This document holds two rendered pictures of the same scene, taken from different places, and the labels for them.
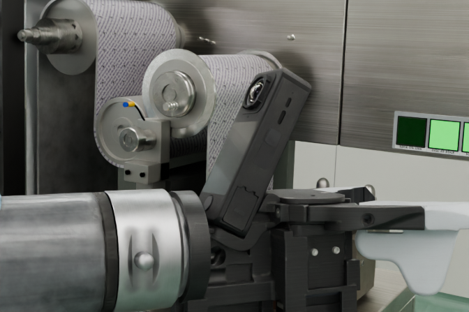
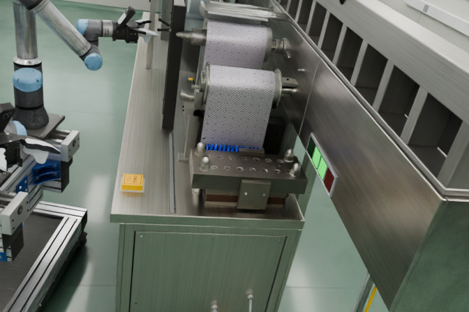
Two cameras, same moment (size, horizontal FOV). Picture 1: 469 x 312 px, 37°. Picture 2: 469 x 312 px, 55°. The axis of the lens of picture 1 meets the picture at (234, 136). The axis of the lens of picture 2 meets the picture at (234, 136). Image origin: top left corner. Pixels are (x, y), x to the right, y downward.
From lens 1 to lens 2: 1.23 m
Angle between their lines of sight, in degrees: 49
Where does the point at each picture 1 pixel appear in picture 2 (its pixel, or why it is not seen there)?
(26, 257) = not seen: outside the picture
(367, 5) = (321, 69)
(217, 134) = (212, 106)
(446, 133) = (317, 157)
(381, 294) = (264, 214)
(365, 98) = (308, 119)
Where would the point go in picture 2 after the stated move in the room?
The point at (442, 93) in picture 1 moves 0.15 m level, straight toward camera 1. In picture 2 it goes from (323, 135) to (280, 137)
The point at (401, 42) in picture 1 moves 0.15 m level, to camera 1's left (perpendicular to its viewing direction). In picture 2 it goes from (322, 97) to (289, 78)
